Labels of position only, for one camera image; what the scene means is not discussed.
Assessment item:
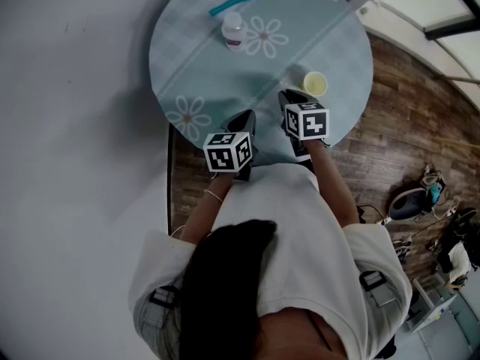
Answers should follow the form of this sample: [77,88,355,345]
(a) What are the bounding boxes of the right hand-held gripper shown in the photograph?
[277,88,332,161]

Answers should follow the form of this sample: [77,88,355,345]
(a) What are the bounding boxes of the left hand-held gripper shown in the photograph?
[202,109,259,182]

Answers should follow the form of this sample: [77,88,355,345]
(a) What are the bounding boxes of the yellow paper cup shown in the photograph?
[302,70,329,98]

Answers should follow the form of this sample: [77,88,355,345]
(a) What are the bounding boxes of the teal straw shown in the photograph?
[208,0,264,17]

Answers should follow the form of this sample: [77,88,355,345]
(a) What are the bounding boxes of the person's left forearm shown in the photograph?
[178,169,237,245]

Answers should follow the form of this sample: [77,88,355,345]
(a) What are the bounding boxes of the person's right forearm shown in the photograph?
[304,138,362,227]

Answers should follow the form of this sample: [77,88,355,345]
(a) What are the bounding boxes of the pale green floral tablecloth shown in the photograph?
[148,0,374,165]

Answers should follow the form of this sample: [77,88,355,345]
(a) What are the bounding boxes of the white t-shirt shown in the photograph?
[128,162,414,360]

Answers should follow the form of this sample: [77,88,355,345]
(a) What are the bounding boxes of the white plastic bottle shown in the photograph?
[220,11,249,54]

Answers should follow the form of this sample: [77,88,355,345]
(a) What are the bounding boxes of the round white floor appliance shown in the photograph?
[387,187,429,221]

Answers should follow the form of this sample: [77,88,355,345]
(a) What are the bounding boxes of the teal and grey device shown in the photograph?
[418,173,448,212]

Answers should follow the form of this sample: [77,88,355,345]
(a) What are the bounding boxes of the wooden broom stick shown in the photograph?
[444,73,480,86]

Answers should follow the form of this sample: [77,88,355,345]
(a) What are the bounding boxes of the white cabinet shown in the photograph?
[406,278,475,353]

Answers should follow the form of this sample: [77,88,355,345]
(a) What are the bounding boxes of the window frame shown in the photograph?
[346,0,480,110]

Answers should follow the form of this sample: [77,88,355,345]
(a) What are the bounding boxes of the black strap buckle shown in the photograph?
[148,284,182,308]
[358,269,388,293]

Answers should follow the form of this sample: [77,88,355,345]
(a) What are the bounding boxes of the grey shoulder strap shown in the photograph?
[368,283,395,308]
[131,294,183,360]

